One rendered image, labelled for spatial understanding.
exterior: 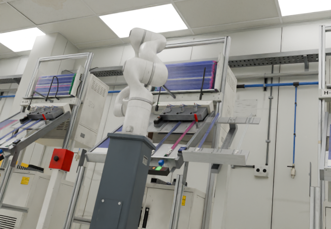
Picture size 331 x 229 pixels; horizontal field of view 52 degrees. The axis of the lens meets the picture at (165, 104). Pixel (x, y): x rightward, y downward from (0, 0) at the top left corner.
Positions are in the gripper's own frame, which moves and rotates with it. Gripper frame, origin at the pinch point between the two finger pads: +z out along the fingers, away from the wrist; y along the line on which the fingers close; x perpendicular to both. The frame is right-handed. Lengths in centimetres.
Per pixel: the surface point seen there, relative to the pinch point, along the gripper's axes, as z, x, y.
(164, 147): 10.2, 18.4, 4.1
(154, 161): 11.0, 2.2, 5.0
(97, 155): 9.8, 2.2, -37.9
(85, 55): -34, 120, -126
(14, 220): 68, -12, -134
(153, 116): 10, 65, -28
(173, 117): 7, 56, -5
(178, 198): 25.1, -12.0, 24.4
